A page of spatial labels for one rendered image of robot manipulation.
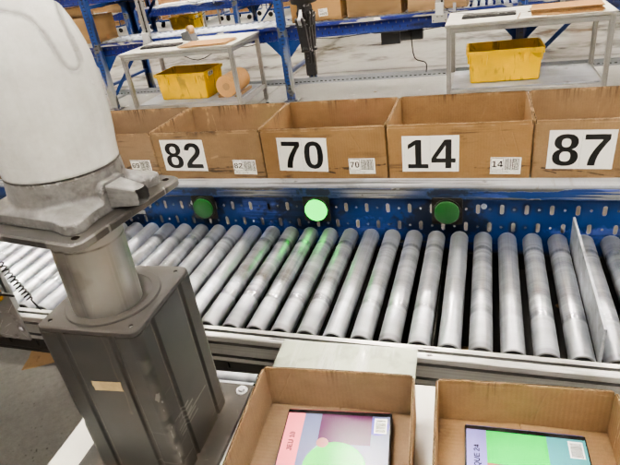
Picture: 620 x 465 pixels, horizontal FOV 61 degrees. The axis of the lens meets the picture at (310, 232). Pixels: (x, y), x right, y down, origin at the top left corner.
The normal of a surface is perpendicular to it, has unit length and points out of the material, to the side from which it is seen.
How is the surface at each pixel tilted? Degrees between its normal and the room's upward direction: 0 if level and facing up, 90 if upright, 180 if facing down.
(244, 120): 90
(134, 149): 90
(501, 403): 89
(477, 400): 89
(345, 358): 0
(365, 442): 0
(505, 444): 0
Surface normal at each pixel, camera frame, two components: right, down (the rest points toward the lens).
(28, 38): 0.53, 0.02
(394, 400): -0.22, 0.48
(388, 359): -0.13, -0.87
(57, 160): 0.44, 0.48
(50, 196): 0.11, 0.38
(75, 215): 0.02, -0.76
